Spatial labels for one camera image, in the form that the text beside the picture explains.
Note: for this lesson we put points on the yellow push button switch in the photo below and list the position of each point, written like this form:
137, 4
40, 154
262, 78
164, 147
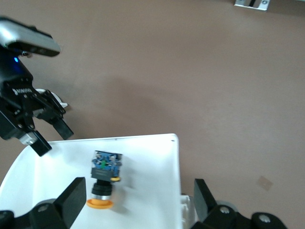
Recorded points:
104, 171

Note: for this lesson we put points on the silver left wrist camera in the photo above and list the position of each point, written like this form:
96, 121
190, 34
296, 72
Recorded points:
28, 38

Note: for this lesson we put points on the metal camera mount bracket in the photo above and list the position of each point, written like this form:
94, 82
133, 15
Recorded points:
259, 6

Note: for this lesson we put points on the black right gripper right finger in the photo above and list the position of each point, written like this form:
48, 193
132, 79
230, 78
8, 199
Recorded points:
207, 210

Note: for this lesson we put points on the white drawer cabinet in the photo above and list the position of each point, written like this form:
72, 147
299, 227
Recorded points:
188, 210

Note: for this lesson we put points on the white plastic drawer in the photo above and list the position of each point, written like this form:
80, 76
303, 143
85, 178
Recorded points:
143, 167

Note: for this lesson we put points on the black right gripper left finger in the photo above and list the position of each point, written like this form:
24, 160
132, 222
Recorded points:
69, 205

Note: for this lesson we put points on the brown tape patch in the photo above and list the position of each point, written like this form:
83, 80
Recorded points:
264, 183

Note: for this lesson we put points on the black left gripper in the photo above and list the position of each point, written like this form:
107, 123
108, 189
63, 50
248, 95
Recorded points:
12, 95

